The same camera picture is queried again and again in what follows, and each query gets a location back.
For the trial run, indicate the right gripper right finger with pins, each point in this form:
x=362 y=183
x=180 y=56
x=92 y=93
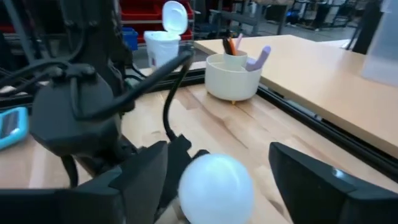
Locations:
x=317 y=196

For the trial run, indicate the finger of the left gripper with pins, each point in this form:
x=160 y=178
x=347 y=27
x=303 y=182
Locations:
x=171 y=193
x=200 y=154

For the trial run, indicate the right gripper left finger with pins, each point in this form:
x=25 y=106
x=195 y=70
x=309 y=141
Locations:
x=109 y=202

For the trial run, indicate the white frosted light bulb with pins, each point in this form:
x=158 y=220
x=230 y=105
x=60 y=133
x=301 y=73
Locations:
x=214 y=189

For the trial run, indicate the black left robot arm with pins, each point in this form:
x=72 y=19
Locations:
x=96 y=37

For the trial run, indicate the blue calculator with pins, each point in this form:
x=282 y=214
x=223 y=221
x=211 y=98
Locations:
x=12 y=127

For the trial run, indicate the cream round desk organizer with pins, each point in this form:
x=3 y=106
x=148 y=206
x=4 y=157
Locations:
x=230 y=81

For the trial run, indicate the blue storage bin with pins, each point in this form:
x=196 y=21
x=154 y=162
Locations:
x=130 y=39

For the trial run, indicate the purple plastic tool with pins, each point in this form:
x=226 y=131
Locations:
x=258 y=60

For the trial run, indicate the black pen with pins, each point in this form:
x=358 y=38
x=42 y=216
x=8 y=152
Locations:
x=226 y=46

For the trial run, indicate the white lidded bin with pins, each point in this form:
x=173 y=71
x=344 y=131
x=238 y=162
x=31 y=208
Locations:
x=161 y=46

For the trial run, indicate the orange pen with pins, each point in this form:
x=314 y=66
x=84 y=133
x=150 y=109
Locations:
x=233 y=46

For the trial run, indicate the pink pen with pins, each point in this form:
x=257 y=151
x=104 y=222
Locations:
x=239 y=40

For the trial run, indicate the red storage bin shelf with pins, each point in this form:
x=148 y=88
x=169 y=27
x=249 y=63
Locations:
x=140 y=12

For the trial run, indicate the orange wooden desk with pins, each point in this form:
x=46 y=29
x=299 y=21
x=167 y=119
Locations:
x=311 y=71

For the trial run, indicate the grey background table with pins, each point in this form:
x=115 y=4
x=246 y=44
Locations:
x=248 y=18

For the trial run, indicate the grey box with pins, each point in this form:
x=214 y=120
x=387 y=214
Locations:
x=382 y=46

